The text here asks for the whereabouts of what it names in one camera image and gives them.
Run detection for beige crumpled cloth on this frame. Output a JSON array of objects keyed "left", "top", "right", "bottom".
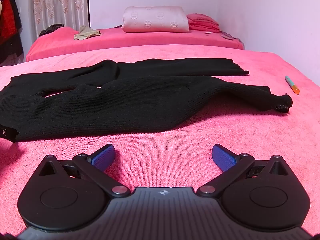
[{"left": 73, "top": 25, "right": 103, "bottom": 41}]

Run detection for pink bed blanket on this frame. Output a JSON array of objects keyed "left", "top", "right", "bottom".
[
  {"left": 25, "top": 27, "right": 245, "bottom": 62},
  {"left": 0, "top": 44, "right": 320, "bottom": 235}
]

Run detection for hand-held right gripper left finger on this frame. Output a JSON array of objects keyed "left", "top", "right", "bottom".
[{"left": 35, "top": 144, "right": 131, "bottom": 197}]

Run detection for patterned lace curtain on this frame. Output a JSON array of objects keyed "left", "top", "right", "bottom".
[{"left": 32, "top": 0, "right": 90, "bottom": 38}]

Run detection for green and orange marker pen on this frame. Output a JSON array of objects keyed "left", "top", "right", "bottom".
[{"left": 285, "top": 76, "right": 300, "bottom": 95}]

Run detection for dark crumpled cloth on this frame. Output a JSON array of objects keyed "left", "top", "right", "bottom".
[{"left": 39, "top": 24, "right": 65, "bottom": 37}]

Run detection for folded pale pink quilt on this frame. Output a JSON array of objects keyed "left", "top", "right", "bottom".
[{"left": 121, "top": 6, "right": 190, "bottom": 34}]

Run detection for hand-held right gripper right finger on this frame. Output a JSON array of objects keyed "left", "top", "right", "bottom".
[{"left": 197, "top": 144, "right": 292, "bottom": 197}]

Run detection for black hanging garment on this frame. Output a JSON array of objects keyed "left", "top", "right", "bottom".
[{"left": 0, "top": 0, "right": 24, "bottom": 64}]

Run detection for red hanging garment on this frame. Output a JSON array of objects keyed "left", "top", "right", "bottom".
[{"left": 0, "top": 0, "right": 18, "bottom": 46}]

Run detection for grey cloth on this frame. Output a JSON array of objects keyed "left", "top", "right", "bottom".
[{"left": 220, "top": 31, "right": 242, "bottom": 43}]

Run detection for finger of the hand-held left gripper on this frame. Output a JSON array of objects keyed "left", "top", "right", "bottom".
[{"left": 0, "top": 123, "right": 19, "bottom": 141}]

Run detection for black knit pants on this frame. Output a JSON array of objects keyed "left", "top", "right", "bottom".
[{"left": 0, "top": 58, "right": 293, "bottom": 142}]

